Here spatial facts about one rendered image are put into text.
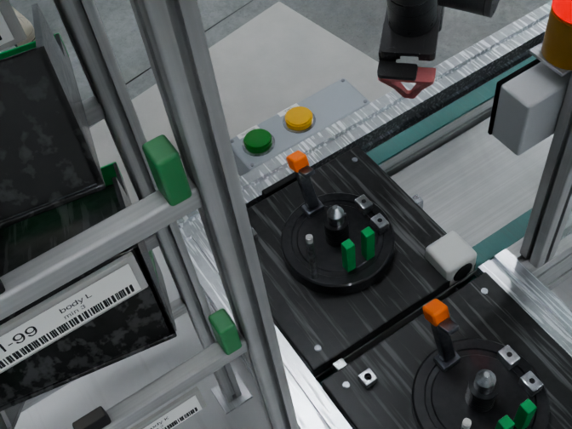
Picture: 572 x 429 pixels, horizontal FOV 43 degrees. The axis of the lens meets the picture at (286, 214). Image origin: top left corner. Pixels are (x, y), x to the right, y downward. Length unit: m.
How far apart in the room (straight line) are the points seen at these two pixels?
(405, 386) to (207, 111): 0.57
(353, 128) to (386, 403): 0.42
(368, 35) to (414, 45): 1.79
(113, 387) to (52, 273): 0.67
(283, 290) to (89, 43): 0.48
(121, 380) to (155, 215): 0.67
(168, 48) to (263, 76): 1.01
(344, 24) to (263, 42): 1.38
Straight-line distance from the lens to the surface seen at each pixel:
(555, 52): 0.71
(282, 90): 1.26
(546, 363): 0.87
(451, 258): 0.89
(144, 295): 0.48
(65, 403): 1.02
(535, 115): 0.72
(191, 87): 0.31
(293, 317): 0.87
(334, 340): 0.86
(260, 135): 1.04
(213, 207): 0.36
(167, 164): 0.32
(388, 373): 0.84
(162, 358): 1.00
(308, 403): 0.85
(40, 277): 0.34
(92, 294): 0.36
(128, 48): 2.80
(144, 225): 0.35
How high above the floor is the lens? 1.74
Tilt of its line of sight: 54 degrees down
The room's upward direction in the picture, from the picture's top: 9 degrees counter-clockwise
